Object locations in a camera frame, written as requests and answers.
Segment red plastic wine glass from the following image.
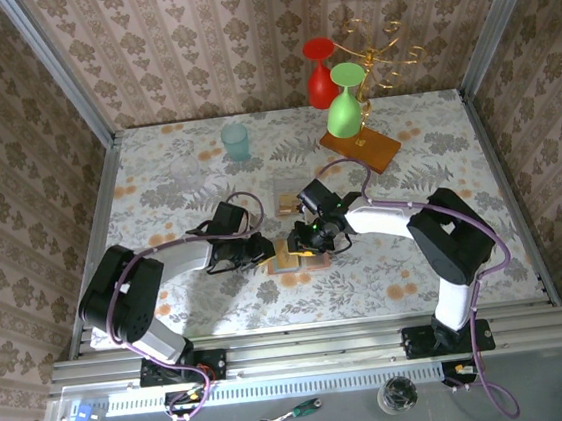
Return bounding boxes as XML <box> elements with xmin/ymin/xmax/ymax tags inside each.
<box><xmin>301</xmin><ymin>36</ymin><xmax>343</xmax><ymax>112</ymax></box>

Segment aluminium cross rail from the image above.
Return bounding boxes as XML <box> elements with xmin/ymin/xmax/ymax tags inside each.
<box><xmin>47</xmin><ymin>304</ymin><xmax>562</xmax><ymax>399</ymax></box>

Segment blue plastic connector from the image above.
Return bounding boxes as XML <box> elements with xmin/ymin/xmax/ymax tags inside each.
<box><xmin>69</xmin><ymin>399</ymin><xmax>107</xmax><ymax>421</ymax></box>

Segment gold wire rack wooden base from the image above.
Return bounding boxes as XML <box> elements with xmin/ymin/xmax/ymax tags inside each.
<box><xmin>305</xmin><ymin>9</ymin><xmax>442</xmax><ymax>182</ymax></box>

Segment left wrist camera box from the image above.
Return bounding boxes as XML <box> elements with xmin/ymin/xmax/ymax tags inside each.
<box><xmin>208</xmin><ymin>198</ymin><xmax>253</xmax><ymax>239</ymax></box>

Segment black connector board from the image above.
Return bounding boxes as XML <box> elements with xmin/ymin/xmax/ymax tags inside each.
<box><xmin>440</xmin><ymin>358</ymin><xmax>481</xmax><ymax>390</ymax></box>
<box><xmin>162</xmin><ymin>386</ymin><xmax>208</xmax><ymax>421</ymax></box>

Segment aluminium frame post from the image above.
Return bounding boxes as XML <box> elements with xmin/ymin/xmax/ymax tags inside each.
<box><xmin>452</xmin><ymin>0</ymin><xmax>558</xmax><ymax>97</ymax></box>
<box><xmin>0</xmin><ymin>0</ymin><xmax>117</xmax><ymax>154</ymax></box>

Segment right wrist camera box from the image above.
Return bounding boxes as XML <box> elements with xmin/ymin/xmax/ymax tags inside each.
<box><xmin>296</xmin><ymin>177</ymin><xmax>340</xmax><ymax>214</ymax></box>

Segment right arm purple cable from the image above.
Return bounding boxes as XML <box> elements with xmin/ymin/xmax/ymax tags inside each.
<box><xmin>311</xmin><ymin>141</ymin><xmax>529</xmax><ymax>421</ymax></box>

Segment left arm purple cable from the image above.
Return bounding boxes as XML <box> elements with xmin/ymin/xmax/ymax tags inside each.
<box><xmin>94</xmin><ymin>188</ymin><xmax>287</xmax><ymax>421</ymax></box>

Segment green plastic wine glass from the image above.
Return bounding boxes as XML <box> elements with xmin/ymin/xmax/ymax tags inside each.
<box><xmin>320</xmin><ymin>60</ymin><xmax>373</xmax><ymax>140</ymax></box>

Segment glass jar of screws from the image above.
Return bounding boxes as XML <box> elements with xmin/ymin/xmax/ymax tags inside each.
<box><xmin>374</xmin><ymin>375</ymin><xmax>421</xmax><ymax>417</ymax></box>

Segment aluminium table side rail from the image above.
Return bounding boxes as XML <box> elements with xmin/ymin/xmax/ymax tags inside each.
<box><xmin>46</xmin><ymin>130</ymin><xmax>144</xmax><ymax>359</ymax></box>
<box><xmin>459</xmin><ymin>82</ymin><xmax>562</xmax><ymax>314</ymax></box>

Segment brown leather card holder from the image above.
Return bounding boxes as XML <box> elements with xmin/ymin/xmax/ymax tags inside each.
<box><xmin>263</xmin><ymin>233</ymin><xmax>332</xmax><ymax>277</ymax></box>

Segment white slotted cable duct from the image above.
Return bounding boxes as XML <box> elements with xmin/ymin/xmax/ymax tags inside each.
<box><xmin>102</xmin><ymin>358</ymin><xmax>449</xmax><ymax>419</ymax></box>

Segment teal frosted tumbler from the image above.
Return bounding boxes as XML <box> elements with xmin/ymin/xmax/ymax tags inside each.
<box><xmin>219</xmin><ymin>122</ymin><xmax>252</xmax><ymax>165</ymax></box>

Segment gold credit card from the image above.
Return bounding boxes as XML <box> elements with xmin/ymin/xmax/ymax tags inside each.
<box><xmin>273</xmin><ymin>191</ymin><xmax>304</xmax><ymax>219</ymax></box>
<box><xmin>273</xmin><ymin>237</ymin><xmax>302</xmax><ymax>271</ymax></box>

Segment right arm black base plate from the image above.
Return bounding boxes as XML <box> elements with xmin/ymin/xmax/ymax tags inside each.
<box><xmin>400</xmin><ymin>317</ymin><xmax>497</xmax><ymax>360</ymax></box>

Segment clear glass cup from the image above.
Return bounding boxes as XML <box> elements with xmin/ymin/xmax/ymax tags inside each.
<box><xmin>168</xmin><ymin>153</ymin><xmax>204</xmax><ymax>193</ymax></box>

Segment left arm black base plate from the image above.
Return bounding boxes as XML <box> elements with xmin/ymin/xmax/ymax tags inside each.
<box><xmin>138</xmin><ymin>347</ymin><xmax>229</xmax><ymax>389</ymax></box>

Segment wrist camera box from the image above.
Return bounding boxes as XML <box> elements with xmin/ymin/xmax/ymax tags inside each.
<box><xmin>296</xmin><ymin>177</ymin><xmax>340</xmax><ymax>214</ymax></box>
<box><xmin>208</xmin><ymin>198</ymin><xmax>253</xmax><ymax>239</ymax></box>

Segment floral patterned tablecloth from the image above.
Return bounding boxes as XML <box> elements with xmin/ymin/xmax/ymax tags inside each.
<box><xmin>66</xmin><ymin>81</ymin><xmax>548</xmax><ymax>350</ymax></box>

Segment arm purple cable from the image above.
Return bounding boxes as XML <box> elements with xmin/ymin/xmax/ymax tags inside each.
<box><xmin>311</xmin><ymin>141</ymin><xmax>529</xmax><ymax>421</ymax></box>
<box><xmin>94</xmin><ymin>188</ymin><xmax>287</xmax><ymax>421</ymax></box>

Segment green handled ratchet wrench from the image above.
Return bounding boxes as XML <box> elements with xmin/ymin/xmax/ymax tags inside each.
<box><xmin>248</xmin><ymin>397</ymin><xmax>325</xmax><ymax>421</ymax></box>

